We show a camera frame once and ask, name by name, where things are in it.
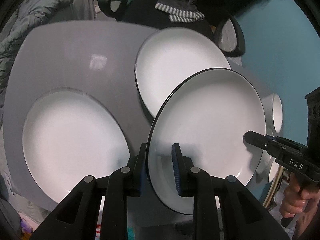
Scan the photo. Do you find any white ribbed bowl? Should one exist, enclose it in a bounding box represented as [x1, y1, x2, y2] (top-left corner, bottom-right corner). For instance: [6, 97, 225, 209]
[261, 93, 283, 134]
[256, 151, 279, 183]

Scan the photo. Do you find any white plate black rim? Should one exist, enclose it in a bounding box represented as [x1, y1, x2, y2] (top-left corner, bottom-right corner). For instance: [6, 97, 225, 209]
[146, 68, 266, 215]

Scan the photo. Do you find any person's right hand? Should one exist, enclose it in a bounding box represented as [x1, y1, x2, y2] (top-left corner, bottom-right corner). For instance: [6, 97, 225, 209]
[280, 173, 319, 222]

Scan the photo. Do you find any black office chair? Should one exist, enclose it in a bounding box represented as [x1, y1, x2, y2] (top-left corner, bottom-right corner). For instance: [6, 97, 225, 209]
[98, 0, 246, 57]

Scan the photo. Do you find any striped grey white cloth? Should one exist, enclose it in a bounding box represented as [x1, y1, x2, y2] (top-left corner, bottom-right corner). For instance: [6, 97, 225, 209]
[155, 2, 204, 23]

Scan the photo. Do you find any bed mattress grey sheet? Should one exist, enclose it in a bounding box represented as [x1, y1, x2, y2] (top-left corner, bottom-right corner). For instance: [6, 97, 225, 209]
[49, 0, 97, 23]

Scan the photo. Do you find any grey duvet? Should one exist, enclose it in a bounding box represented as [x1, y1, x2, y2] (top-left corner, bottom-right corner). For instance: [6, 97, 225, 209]
[0, 0, 74, 88]

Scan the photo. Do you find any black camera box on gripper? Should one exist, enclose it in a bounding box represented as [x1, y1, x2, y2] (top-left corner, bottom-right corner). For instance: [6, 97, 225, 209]
[305, 87, 320, 148]

